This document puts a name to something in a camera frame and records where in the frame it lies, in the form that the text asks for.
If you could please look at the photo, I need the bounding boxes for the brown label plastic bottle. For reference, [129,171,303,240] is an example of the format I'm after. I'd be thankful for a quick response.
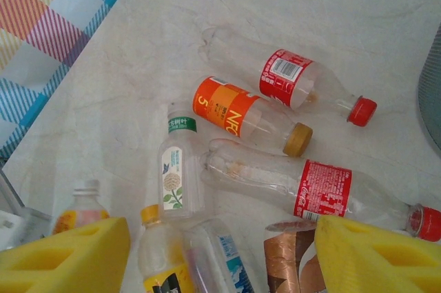
[263,220,327,293]

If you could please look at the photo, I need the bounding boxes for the red label cola bottle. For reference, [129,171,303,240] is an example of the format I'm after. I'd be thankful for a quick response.
[199,138,441,242]
[201,26,378,128]

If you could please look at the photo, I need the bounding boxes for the bottles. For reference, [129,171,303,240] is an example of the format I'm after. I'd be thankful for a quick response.
[51,179,111,235]

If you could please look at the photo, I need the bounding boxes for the yellow label plastic bottle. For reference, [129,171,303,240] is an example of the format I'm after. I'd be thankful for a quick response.
[137,204,197,293]

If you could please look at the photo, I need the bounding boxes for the orange label bottle gold cap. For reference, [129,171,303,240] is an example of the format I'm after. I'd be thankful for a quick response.
[192,75,314,158]

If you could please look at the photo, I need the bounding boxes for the mesh bin with blue liner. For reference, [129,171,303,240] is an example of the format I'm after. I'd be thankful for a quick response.
[417,22,441,156]

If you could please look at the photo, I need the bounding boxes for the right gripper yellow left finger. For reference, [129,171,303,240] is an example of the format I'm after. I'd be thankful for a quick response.
[0,216,132,293]

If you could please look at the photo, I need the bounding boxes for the clear square bottle green band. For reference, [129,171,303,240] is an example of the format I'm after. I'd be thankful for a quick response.
[157,102,205,220]

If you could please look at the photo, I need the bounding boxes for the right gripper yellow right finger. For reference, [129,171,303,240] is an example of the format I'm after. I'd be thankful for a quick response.
[314,215,441,293]

